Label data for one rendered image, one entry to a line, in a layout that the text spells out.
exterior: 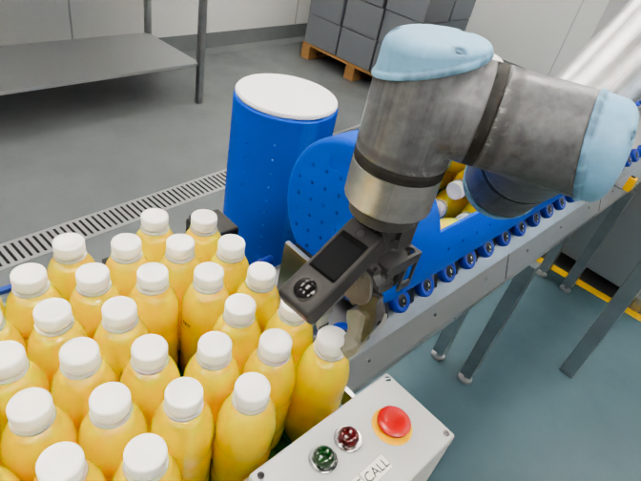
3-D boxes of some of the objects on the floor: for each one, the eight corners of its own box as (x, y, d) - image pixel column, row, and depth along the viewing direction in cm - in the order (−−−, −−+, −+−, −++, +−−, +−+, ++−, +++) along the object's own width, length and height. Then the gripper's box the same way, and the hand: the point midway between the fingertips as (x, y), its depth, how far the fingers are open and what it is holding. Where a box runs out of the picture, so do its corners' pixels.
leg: (446, 357, 213) (507, 241, 175) (439, 364, 209) (499, 246, 171) (436, 347, 215) (493, 232, 178) (427, 354, 212) (485, 237, 174)
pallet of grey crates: (445, 91, 486) (494, -48, 414) (400, 105, 432) (446, -51, 361) (351, 48, 539) (380, -82, 468) (299, 55, 485) (323, -89, 414)
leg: (571, 290, 267) (638, 191, 229) (567, 295, 263) (634, 195, 226) (562, 284, 270) (626, 185, 232) (557, 288, 266) (622, 188, 229)
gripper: (457, 218, 52) (399, 351, 65) (376, 165, 58) (338, 298, 70) (406, 243, 46) (354, 385, 59) (322, 182, 52) (291, 323, 65)
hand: (331, 340), depth 62 cm, fingers closed on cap, 4 cm apart
